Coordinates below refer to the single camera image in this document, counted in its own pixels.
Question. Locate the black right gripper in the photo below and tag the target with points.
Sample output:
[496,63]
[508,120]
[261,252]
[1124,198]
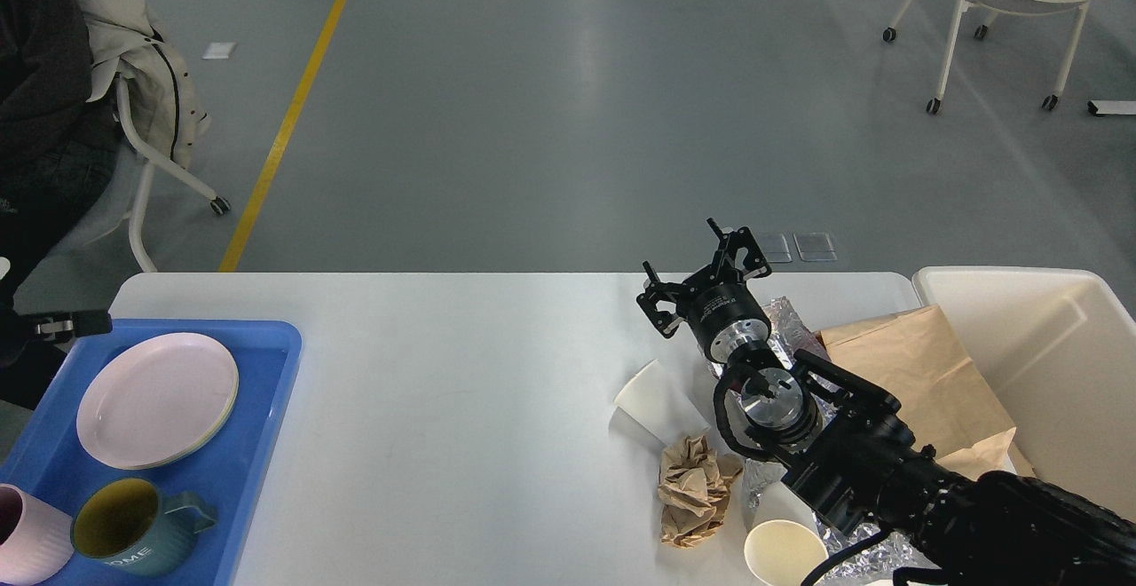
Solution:
[723,315]

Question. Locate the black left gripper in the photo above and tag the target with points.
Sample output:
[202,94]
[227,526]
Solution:
[50,327]

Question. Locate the pink plate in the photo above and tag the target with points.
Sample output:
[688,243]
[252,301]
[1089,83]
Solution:
[158,401]

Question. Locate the teal green mug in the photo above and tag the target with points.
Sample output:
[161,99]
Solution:
[130,525]

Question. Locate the brown paper bag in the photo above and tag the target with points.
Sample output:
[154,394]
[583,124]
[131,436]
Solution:
[946,401]

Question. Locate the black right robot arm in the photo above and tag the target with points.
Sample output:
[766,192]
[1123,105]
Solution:
[850,458]

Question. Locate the white paper cup lying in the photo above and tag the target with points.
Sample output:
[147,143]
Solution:
[654,399]

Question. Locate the crumpled brown paper ball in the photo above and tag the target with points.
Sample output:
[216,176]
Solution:
[694,488]

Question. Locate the person in dark clothes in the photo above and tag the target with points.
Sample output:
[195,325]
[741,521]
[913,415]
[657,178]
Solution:
[58,155]

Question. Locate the white chair left background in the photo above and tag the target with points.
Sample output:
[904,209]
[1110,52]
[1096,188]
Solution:
[126,199]

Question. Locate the pink ribbed cup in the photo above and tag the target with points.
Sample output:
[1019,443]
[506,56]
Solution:
[35,538]

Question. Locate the beige jacket on chair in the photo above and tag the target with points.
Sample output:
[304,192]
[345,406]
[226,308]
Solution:
[165,107]

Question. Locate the white paper cup upright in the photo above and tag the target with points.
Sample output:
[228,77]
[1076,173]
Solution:
[783,545]

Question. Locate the white plastic bin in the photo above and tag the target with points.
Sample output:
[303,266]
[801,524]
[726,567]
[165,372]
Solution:
[1058,349]

